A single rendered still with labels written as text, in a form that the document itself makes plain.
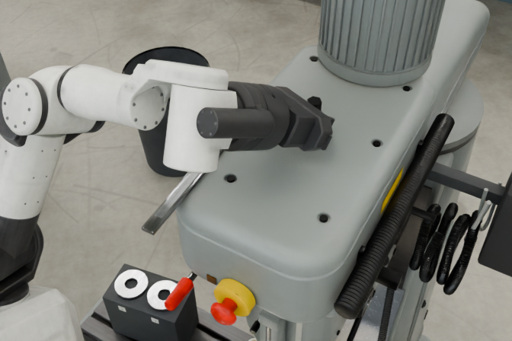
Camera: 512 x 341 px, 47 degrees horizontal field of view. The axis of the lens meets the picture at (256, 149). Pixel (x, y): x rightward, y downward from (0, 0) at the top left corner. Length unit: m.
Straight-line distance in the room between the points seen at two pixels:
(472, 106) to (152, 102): 0.98
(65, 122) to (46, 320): 0.35
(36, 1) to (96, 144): 1.95
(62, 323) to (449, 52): 0.95
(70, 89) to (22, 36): 4.16
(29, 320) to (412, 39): 0.75
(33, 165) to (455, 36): 0.95
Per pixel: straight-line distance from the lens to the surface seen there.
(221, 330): 1.78
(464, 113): 1.52
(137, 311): 1.64
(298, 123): 0.76
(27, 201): 0.93
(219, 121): 0.62
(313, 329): 1.13
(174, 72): 0.67
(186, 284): 0.94
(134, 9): 5.04
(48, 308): 1.04
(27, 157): 0.89
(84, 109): 0.79
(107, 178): 3.54
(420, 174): 0.98
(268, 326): 1.10
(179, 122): 0.67
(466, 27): 1.47
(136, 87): 0.71
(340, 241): 0.76
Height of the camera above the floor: 2.49
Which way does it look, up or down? 44 degrees down
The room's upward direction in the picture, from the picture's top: 1 degrees counter-clockwise
